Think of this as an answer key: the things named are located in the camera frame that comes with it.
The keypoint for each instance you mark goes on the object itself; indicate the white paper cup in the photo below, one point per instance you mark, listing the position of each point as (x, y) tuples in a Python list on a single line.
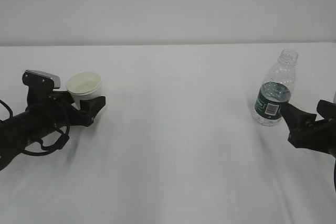
[(84, 86)]

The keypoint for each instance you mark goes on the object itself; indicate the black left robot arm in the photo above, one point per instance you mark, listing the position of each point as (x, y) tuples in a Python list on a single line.
[(20, 136)]

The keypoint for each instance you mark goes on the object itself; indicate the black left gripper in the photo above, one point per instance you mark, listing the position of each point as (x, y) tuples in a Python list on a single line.
[(56, 110)]

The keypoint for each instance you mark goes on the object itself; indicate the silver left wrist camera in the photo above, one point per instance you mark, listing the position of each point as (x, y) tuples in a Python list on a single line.
[(40, 86)]

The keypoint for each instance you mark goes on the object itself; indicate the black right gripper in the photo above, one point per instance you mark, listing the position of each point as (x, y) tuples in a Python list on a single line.
[(307, 133)]

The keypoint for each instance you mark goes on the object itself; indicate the clear plastic water bottle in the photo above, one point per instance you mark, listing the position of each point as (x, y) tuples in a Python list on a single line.
[(276, 89)]

